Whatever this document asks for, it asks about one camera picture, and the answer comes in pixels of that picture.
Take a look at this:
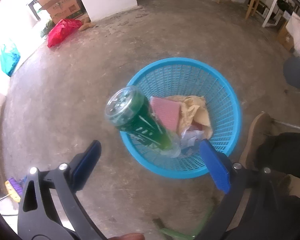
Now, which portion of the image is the green label plastic bottle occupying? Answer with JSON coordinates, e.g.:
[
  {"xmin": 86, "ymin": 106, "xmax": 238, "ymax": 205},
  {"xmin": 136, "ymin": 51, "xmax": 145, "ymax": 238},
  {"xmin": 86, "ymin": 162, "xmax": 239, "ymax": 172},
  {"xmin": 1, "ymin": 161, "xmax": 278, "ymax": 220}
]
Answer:
[{"xmin": 104, "ymin": 86, "xmax": 181, "ymax": 158}]

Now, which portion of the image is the clear printed plastic bag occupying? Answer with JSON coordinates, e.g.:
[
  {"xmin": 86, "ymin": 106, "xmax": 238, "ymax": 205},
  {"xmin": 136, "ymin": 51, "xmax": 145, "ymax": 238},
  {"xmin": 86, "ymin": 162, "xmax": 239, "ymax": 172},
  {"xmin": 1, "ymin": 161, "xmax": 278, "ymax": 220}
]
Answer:
[{"xmin": 180, "ymin": 129, "xmax": 205, "ymax": 157}]

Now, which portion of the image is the teal plastic bag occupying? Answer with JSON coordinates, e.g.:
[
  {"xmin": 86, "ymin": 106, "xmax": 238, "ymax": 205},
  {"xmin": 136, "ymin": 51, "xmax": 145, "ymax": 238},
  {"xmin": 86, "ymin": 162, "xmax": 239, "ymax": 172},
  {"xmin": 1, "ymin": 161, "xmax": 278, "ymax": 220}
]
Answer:
[{"xmin": 0, "ymin": 43, "xmax": 20, "ymax": 77}]

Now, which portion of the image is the cardboard box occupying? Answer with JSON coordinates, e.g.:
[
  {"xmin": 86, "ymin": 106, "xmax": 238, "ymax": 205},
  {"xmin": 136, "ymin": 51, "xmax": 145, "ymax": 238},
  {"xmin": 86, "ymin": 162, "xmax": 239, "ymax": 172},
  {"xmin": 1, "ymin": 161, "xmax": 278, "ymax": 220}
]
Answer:
[{"xmin": 38, "ymin": 0, "xmax": 83, "ymax": 24}]

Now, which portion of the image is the red plastic bag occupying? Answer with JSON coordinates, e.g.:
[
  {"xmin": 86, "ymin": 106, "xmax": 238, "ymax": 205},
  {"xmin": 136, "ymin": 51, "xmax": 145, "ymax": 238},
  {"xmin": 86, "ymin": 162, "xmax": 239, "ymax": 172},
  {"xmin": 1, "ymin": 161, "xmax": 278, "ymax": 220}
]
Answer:
[{"xmin": 47, "ymin": 19, "xmax": 83, "ymax": 48}]

